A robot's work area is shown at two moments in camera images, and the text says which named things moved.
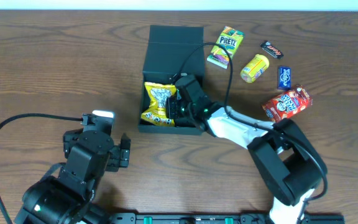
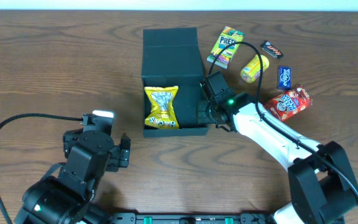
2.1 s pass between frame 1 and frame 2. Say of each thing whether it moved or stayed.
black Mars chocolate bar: stayed
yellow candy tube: stayed
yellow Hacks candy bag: moved
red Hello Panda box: stayed
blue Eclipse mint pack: stayed
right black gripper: moved
